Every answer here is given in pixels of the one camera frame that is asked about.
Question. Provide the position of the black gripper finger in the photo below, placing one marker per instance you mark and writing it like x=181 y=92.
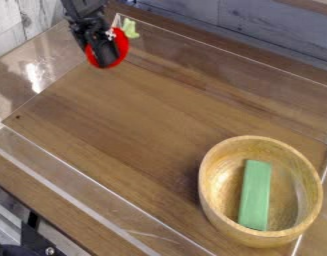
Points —
x=78 y=30
x=105 y=49

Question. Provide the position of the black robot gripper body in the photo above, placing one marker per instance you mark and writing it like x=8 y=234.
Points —
x=86 y=12

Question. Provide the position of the green rectangular block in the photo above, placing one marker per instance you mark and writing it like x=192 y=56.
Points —
x=256 y=195

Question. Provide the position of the black clamp with bolt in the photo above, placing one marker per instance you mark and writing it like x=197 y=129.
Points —
x=36 y=242

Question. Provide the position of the wooden bowl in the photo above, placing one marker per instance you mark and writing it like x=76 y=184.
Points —
x=296 y=189

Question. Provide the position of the clear acrylic corner bracket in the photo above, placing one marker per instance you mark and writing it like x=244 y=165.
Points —
x=118 y=20

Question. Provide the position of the clear acrylic left wall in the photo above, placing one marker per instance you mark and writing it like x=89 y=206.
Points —
x=36 y=65

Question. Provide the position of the clear acrylic wall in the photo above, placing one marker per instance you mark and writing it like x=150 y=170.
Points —
x=271 y=91
x=36 y=65
x=101 y=220

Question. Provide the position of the clear acrylic back wall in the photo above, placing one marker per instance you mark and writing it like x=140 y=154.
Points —
x=271 y=91

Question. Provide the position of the clear acrylic front wall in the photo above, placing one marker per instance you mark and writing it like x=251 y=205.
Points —
x=101 y=220

